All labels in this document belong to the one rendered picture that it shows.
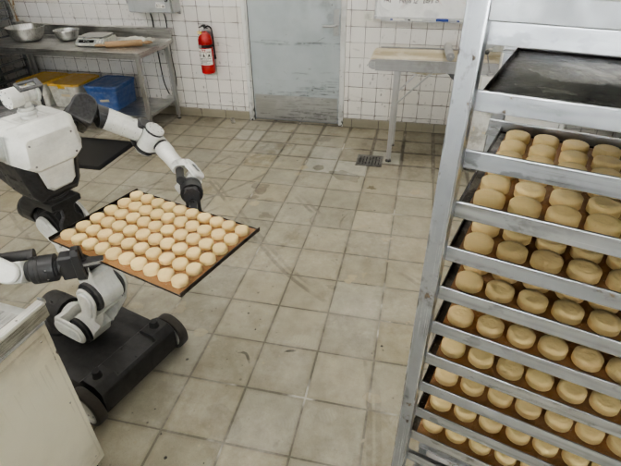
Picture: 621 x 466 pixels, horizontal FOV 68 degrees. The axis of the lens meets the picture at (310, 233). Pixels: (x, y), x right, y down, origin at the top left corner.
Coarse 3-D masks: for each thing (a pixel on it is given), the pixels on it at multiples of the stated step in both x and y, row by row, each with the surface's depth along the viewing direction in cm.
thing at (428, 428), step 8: (424, 424) 112; (432, 424) 111; (424, 432) 112; (432, 432) 111; (440, 432) 112; (448, 432) 110; (440, 440) 110; (448, 440) 110; (456, 440) 109; (464, 440) 109; (472, 440) 108; (456, 448) 108; (464, 448) 108; (472, 448) 107; (480, 448) 106; (488, 448) 106; (472, 456) 107; (480, 456) 107; (488, 456) 107; (496, 456) 105; (504, 456) 105; (496, 464) 105; (504, 464) 104; (512, 464) 104; (520, 464) 104
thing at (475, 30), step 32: (480, 0) 57; (480, 32) 58; (480, 64) 61; (448, 128) 66; (448, 160) 69; (448, 192) 71; (448, 224) 74; (416, 320) 88; (416, 352) 92; (416, 384) 97
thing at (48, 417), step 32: (0, 320) 148; (32, 352) 144; (0, 384) 135; (32, 384) 146; (64, 384) 160; (0, 416) 137; (32, 416) 149; (64, 416) 162; (0, 448) 139; (32, 448) 151; (64, 448) 165; (96, 448) 183
